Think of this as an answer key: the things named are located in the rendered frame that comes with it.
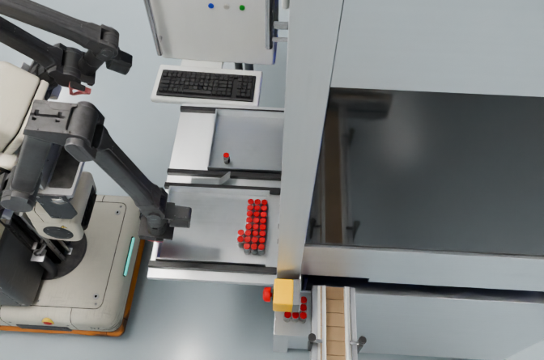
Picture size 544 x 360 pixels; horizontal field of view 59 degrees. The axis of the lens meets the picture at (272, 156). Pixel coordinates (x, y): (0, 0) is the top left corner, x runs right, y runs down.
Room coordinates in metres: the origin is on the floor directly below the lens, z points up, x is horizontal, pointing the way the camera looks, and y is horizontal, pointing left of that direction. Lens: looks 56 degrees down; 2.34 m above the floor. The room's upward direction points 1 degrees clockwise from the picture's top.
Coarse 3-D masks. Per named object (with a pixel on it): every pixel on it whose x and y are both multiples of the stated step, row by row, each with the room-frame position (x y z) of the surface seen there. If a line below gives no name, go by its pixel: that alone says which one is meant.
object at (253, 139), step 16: (224, 112) 1.15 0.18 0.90; (240, 112) 1.15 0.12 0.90; (256, 112) 1.15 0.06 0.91; (272, 112) 1.15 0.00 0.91; (224, 128) 1.09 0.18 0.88; (240, 128) 1.09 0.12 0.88; (256, 128) 1.10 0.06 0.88; (272, 128) 1.10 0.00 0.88; (224, 144) 1.02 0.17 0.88; (240, 144) 1.02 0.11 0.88; (256, 144) 1.02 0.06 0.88; (272, 144) 1.02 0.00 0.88; (208, 160) 0.93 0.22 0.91; (240, 160) 0.95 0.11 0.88; (256, 160) 0.95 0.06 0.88; (272, 160) 0.95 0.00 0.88
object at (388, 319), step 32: (384, 288) 0.49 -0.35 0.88; (416, 288) 0.49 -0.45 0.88; (448, 288) 0.49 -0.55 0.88; (480, 288) 0.50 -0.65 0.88; (384, 320) 0.47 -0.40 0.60; (416, 320) 0.46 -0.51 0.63; (448, 320) 0.46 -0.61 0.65; (480, 320) 0.45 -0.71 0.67; (512, 320) 0.45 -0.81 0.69; (384, 352) 0.46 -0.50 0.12; (416, 352) 0.46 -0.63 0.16; (448, 352) 0.45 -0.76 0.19; (480, 352) 0.45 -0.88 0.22; (512, 352) 0.44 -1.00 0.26
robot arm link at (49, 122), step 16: (32, 112) 0.61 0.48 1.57; (48, 112) 0.61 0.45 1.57; (64, 112) 0.61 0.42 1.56; (80, 112) 0.62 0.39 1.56; (96, 112) 0.64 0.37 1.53; (32, 128) 0.57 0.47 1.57; (48, 128) 0.57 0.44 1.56; (64, 128) 0.58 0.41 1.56; (80, 128) 0.58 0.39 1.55; (32, 144) 0.58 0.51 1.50; (48, 144) 0.58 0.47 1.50; (64, 144) 0.57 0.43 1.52; (32, 160) 0.58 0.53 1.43; (16, 176) 0.59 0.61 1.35; (32, 176) 0.59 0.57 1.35; (16, 192) 0.58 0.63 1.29; (32, 192) 0.59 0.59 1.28; (16, 208) 0.57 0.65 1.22; (32, 208) 0.57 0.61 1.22
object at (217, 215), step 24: (168, 192) 0.80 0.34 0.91; (192, 192) 0.81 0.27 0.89; (216, 192) 0.81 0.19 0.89; (240, 192) 0.81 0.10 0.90; (264, 192) 0.81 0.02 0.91; (192, 216) 0.72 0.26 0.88; (216, 216) 0.73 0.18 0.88; (240, 216) 0.73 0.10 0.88; (168, 240) 0.64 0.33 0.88; (192, 240) 0.64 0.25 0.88; (216, 240) 0.64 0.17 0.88; (240, 264) 0.55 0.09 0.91; (264, 264) 0.55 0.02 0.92
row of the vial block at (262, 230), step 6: (264, 204) 0.75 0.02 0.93; (264, 210) 0.73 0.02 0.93; (264, 216) 0.71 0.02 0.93; (264, 222) 0.68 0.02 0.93; (264, 228) 0.66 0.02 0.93; (264, 234) 0.64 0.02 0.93; (258, 240) 0.62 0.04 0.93; (264, 240) 0.62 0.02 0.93; (258, 246) 0.60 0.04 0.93; (264, 246) 0.60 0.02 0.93; (258, 252) 0.59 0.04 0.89; (264, 252) 0.59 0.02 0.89
